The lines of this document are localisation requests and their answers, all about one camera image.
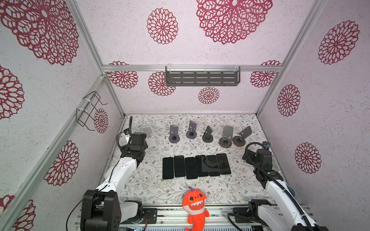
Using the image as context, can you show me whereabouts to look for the wooden round stand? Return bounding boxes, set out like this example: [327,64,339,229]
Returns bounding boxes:
[219,126,234,148]
[232,126,252,147]

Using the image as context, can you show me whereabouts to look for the blue phone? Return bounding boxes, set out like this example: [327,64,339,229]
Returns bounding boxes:
[216,154,231,175]

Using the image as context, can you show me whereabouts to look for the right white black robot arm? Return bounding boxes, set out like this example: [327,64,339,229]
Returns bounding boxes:
[242,147,328,231]

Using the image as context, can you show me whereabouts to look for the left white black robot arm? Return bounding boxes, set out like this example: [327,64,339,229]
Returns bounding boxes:
[80,132,147,231]

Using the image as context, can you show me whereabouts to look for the white block phone stand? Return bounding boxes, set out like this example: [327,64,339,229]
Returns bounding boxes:
[142,126,157,148]

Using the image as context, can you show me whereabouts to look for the grey round stand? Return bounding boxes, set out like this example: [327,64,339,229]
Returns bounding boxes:
[169,125,180,143]

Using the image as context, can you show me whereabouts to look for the black round stand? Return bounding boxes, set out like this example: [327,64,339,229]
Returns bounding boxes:
[202,126,214,143]

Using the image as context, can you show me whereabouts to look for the teal ceramic cup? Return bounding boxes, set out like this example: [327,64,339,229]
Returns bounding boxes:
[287,185,295,197]

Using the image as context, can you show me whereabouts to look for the red shark plush toy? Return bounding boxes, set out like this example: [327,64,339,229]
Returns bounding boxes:
[182,186,210,231]

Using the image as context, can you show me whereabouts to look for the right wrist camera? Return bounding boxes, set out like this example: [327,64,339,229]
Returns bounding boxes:
[262,141,271,150]

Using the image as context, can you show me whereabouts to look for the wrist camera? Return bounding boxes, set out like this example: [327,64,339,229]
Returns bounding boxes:
[262,141,271,150]
[119,128,131,146]

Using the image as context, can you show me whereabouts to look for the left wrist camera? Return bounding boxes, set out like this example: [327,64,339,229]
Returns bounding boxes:
[119,128,131,146]

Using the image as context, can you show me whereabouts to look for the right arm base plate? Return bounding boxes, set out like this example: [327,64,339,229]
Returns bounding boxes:
[233,207,265,224]

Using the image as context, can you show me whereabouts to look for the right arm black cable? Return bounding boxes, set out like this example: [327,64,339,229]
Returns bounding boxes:
[226,141,316,231]

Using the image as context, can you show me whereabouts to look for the black wire wall rack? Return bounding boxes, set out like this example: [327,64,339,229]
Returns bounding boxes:
[75,91,107,131]

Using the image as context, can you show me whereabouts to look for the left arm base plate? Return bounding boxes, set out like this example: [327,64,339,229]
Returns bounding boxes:
[122,208,158,225]

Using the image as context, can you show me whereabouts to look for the grey wall shelf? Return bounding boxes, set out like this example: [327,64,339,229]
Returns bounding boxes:
[165,66,241,87]

